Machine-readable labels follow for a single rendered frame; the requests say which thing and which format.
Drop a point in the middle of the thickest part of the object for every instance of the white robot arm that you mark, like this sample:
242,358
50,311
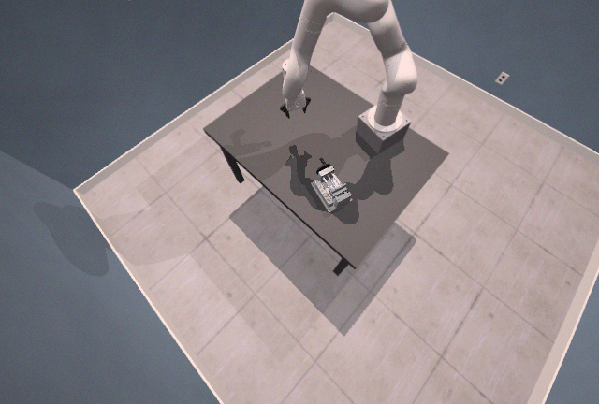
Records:
387,36

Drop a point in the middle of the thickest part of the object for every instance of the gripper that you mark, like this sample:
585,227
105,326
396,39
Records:
297,103

